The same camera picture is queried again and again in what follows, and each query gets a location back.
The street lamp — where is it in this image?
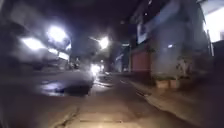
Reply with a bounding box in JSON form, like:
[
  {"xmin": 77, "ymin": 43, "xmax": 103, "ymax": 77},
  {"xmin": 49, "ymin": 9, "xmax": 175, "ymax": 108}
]
[{"xmin": 89, "ymin": 35, "xmax": 111, "ymax": 73}]

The dark wet asphalt road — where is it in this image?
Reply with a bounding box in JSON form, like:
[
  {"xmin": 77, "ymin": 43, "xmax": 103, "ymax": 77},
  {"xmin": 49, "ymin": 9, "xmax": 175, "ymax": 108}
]
[{"xmin": 0, "ymin": 68, "xmax": 201, "ymax": 128}]

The grey concrete building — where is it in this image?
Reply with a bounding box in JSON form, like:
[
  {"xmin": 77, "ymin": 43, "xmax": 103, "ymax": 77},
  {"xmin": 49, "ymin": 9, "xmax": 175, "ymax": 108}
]
[{"xmin": 111, "ymin": 0, "xmax": 224, "ymax": 89}]

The building with lit windows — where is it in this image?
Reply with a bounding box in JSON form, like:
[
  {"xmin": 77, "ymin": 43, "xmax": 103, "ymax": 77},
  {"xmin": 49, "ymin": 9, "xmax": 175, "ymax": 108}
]
[{"xmin": 0, "ymin": 0, "xmax": 81, "ymax": 73}]

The raised concrete pavement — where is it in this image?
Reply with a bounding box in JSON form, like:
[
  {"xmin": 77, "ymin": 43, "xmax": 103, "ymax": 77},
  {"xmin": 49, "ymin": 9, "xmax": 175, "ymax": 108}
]
[{"xmin": 113, "ymin": 71, "xmax": 224, "ymax": 128}]

